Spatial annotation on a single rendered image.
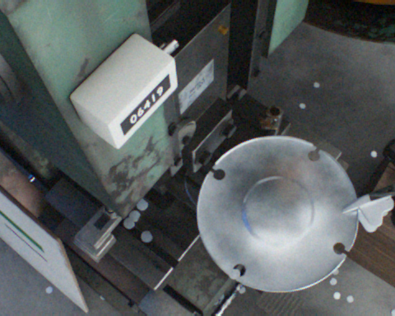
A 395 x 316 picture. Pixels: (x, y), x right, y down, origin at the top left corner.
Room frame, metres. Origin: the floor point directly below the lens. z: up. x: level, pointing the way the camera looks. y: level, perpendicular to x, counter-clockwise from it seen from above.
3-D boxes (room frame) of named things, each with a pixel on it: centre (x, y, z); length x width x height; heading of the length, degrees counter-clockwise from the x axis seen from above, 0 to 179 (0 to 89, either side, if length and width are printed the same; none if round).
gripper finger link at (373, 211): (0.28, -0.24, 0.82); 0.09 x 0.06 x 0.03; 111
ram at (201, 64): (0.36, 0.11, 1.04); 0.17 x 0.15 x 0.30; 59
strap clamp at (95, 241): (0.24, 0.23, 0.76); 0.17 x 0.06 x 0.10; 149
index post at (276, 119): (0.47, -0.06, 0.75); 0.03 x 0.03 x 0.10; 59
